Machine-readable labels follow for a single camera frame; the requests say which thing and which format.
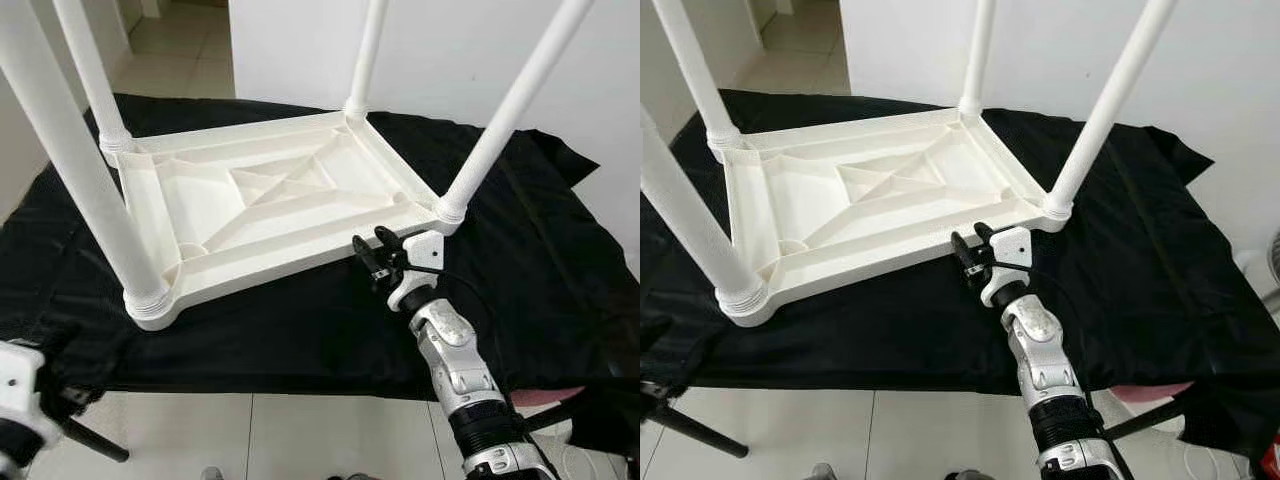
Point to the white plastic table top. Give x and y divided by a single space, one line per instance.
200 210
830 200

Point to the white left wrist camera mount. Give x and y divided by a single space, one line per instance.
20 385

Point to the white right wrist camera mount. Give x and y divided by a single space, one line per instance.
425 250
1012 245

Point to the red round object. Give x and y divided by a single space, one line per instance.
1273 458

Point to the black metal stand leg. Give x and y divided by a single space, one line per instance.
700 430
95 440
560 413
1150 420

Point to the pink stool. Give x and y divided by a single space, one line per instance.
1150 391
550 395

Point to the black cloth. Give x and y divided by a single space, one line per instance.
520 280
1150 280

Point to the grey robot foot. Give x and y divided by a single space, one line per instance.
357 477
825 472
212 474
967 476

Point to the grey robot left foot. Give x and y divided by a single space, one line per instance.
212 474
825 472

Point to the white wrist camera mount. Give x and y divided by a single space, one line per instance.
425 250
20 385
1012 245

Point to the grey robot right foot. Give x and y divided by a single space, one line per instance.
357 477
967 476

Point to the white standing fan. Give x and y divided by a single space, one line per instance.
1270 270

